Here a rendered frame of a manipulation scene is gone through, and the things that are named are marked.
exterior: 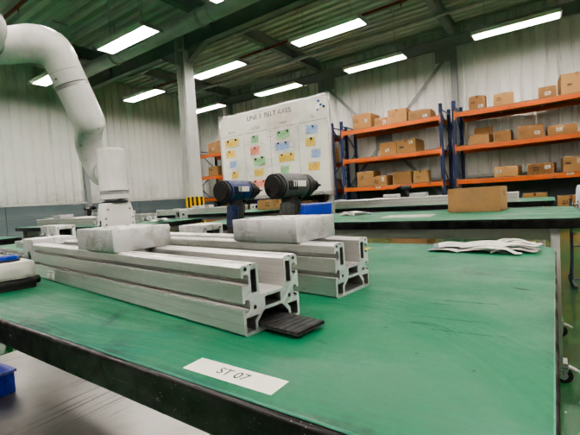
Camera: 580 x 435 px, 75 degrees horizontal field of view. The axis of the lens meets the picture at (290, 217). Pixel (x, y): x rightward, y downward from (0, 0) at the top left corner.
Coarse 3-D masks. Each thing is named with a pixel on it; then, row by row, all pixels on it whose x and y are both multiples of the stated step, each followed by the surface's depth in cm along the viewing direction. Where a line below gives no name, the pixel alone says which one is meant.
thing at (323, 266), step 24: (192, 240) 83; (216, 240) 78; (336, 240) 67; (360, 240) 64; (312, 264) 61; (336, 264) 59; (360, 264) 64; (312, 288) 62; (336, 288) 59; (360, 288) 64
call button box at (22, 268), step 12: (0, 264) 79; (12, 264) 81; (24, 264) 82; (0, 276) 79; (12, 276) 81; (24, 276) 82; (36, 276) 87; (0, 288) 79; (12, 288) 81; (24, 288) 82
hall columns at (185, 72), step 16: (176, 48) 895; (176, 64) 893; (192, 64) 901; (192, 80) 900; (192, 96) 899; (192, 112) 898; (192, 128) 897; (192, 144) 896; (192, 160) 895; (192, 176) 893; (192, 192) 916
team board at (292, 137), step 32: (320, 96) 377; (224, 128) 453; (256, 128) 426; (288, 128) 401; (320, 128) 380; (224, 160) 457; (256, 160) 429; (288, 160) 404; (320, 160) 383; (320, 192) 378
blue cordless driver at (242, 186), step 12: (228, 180) 103; (240, 180) 108; (216, 192) 103; (228, 192) 101; (240, 192) 105; (252, 192) 111; (240, 204) 107; (228, 216) 105; (240, 216) 107; (228, 228) 105
